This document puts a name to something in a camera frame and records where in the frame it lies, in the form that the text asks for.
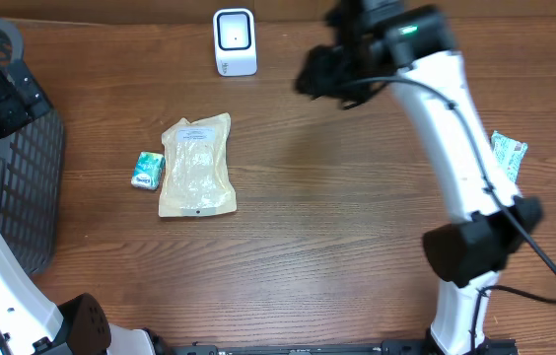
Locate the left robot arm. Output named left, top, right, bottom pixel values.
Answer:
left=0, top=67, right=166, bottom=354

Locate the beige clear pouch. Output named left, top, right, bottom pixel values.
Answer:
left=159, top=113, right=238, bottom=218

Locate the grey plastic mesh basket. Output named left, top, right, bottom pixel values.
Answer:
left=0, top=19, right=66, bottom=274

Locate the green tissue pack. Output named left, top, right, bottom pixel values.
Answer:
left=131, top=152, right=165, bottom=190

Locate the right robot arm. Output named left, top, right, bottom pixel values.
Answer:
left=296, top=1, right=543, bottom=354

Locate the white barcode scanner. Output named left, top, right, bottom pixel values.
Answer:
left=213, top=8, right=257, bottom=77

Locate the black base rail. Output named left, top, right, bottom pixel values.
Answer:
left=169, top=338, right=521, bottom=355

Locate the teal wipes packet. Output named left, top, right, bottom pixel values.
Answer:
left=491, top=130, right=528, bottom=182

